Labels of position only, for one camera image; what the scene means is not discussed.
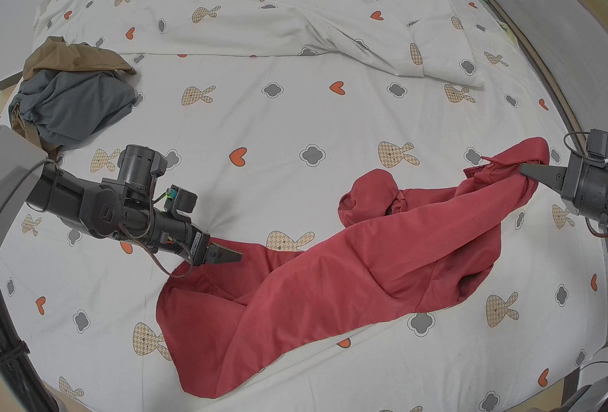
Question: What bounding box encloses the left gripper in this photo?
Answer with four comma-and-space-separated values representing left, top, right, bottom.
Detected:
156, 209, 212, 267

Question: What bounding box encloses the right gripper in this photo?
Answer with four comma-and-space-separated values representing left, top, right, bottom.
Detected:
560, 157, 608, 218

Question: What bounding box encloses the red shirt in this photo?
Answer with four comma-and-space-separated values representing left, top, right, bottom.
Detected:
156, 137, 551, 400

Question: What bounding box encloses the bed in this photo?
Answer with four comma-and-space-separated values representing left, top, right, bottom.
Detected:
0, 0, 608, 412

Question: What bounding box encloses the grey garment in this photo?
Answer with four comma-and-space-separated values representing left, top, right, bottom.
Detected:
9, 68, 138, 151

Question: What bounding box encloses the brown garment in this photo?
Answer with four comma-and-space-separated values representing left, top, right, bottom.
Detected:
9, 36, 138, 159

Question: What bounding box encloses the white printed quilt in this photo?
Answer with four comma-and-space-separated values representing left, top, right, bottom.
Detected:
32, 0, 486, 87

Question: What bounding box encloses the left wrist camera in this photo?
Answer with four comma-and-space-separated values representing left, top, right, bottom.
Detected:
164, 184, 198, 217

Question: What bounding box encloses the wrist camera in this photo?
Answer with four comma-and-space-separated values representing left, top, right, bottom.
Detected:
164, 184, 198, 217
586, 129, 608, 160

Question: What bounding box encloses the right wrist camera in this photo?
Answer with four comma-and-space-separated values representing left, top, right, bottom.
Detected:
586, 129, 608, 160

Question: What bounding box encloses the black cable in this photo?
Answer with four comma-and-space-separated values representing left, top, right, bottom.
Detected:
563, 131, 590, 160

